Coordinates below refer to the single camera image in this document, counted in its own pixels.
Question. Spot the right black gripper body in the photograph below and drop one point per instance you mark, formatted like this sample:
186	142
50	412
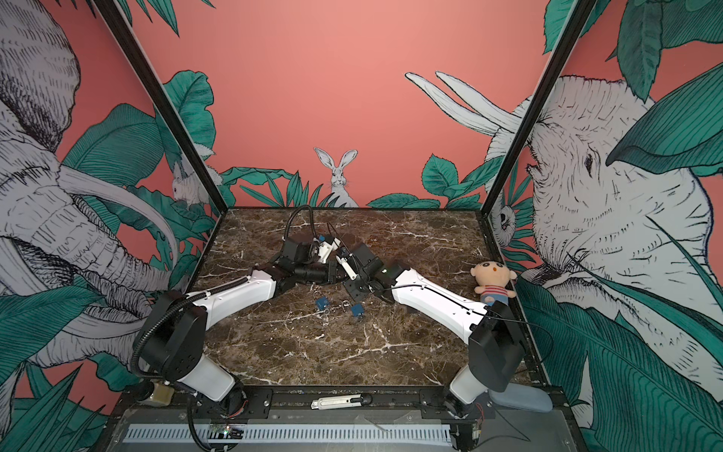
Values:
357	288

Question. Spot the blue padlock right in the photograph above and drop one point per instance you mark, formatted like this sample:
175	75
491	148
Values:
357	310

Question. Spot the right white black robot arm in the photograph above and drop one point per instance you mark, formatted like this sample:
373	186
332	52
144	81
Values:
492	334

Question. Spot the white perforated strip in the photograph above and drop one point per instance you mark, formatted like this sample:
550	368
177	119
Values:
430	435

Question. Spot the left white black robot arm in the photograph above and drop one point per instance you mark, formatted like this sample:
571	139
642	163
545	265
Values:
170	344

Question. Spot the white utility knife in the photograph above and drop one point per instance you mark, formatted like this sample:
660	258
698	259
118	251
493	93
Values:
342	402

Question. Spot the blue padlock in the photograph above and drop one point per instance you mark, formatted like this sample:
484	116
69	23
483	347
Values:
322	304
357	310

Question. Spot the left black frame post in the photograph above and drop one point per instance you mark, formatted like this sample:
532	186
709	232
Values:
121	30

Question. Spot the small green circuit board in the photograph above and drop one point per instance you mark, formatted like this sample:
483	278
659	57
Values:
227	432

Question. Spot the right black frame post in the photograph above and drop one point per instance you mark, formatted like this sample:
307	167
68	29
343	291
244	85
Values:
581	10

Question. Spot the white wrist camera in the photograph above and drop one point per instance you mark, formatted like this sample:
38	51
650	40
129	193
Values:
326	246
349	265

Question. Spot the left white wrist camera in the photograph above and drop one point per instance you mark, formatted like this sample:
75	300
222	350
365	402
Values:
326	246

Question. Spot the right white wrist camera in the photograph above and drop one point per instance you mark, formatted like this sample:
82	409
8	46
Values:
349	265

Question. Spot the grey oval pad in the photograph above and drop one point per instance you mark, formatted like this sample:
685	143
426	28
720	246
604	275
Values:
524	398

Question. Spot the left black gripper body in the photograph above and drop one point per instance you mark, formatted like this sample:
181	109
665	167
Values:
330	271

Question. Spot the black frame post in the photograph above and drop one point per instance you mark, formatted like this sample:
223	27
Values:
581	10
121	30

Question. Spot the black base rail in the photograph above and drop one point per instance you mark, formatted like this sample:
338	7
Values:
432	402

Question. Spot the blue padlock left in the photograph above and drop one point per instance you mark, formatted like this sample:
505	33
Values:
322	304

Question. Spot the plush doll striped shirt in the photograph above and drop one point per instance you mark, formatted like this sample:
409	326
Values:
492	279

